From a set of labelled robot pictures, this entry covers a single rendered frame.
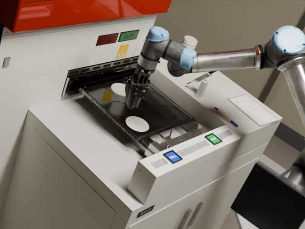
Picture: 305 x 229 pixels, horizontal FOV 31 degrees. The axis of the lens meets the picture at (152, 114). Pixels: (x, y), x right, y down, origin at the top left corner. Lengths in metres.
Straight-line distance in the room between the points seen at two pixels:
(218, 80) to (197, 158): 0.67
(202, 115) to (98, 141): 0.50
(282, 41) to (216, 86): 0.66
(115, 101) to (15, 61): 0.49
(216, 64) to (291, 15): 2.15
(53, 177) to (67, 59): 0.47
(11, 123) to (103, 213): 0.53
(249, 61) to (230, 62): 0.07
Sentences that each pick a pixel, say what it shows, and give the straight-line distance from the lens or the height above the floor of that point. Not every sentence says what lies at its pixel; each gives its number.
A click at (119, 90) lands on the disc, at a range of 2.39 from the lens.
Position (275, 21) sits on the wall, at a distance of 4.27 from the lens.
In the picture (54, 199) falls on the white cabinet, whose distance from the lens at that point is 2.28.
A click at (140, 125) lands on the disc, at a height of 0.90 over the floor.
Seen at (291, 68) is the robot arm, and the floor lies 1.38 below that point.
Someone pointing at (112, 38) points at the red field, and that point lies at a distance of 2.34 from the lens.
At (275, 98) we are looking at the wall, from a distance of 4.41.
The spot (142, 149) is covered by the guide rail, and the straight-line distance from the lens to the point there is 2.22.
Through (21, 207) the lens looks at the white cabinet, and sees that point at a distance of 2.49.
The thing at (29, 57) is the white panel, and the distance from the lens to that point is 2.09.
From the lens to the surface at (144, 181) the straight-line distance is 1.95.
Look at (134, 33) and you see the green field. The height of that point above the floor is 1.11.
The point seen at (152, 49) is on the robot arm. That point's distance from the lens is 2.00.
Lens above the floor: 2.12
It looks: 32 degrees down
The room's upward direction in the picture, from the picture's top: 22 degrees clockwise
